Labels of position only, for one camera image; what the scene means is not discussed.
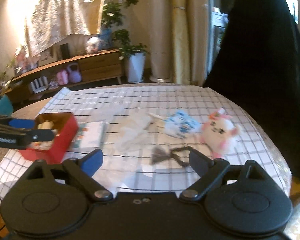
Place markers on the white pink cat plush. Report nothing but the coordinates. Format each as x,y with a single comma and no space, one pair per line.
221,131

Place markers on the pink bag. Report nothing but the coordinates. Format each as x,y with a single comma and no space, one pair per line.
62,78

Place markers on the small cream plush toy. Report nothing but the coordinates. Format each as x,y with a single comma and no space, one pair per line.
47,125

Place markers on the beige tower air conditioner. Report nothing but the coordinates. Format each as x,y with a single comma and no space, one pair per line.
162,42

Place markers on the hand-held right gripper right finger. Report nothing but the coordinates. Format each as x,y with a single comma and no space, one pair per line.
199,164

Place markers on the white router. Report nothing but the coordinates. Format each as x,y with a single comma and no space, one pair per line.
39,84

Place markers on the blue printed face mask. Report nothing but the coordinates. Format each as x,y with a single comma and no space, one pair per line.
181,123

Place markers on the white plush on sideboard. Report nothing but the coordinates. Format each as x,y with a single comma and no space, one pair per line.
93,45

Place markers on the purple kettlebell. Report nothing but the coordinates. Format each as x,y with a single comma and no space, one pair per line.
74,74

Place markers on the green potted plant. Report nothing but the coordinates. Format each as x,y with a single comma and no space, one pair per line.
130,46

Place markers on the black speaker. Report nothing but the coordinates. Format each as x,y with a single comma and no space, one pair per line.
65,51

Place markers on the tall green plant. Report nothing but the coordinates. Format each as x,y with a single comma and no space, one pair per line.
121,2

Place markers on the white planter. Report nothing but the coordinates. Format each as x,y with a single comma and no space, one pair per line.
135,67

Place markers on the red box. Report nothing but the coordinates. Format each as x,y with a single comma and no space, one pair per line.
65,132

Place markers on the white checked tablecloth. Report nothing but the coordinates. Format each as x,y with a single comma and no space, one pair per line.
145,100

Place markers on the teal cushion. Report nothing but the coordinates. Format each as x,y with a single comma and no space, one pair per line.
3,106

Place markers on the clear plastic bag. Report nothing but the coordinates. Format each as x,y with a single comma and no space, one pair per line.
133,135

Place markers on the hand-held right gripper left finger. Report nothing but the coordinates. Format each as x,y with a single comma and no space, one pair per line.
92,162

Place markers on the beige hanging cloth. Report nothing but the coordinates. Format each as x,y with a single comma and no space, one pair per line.
60,17

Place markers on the wooden sideboard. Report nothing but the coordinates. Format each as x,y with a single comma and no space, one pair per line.
100,63

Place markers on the blue box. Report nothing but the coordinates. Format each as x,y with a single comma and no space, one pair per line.
106,37

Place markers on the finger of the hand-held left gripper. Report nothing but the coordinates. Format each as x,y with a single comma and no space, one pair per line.
42,135
22,123

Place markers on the beige curtain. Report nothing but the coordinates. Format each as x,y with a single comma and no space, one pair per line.
192,30

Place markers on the picture frame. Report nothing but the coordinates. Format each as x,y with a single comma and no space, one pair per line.
48,56

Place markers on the glass door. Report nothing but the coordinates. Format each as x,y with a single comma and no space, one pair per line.
218,22

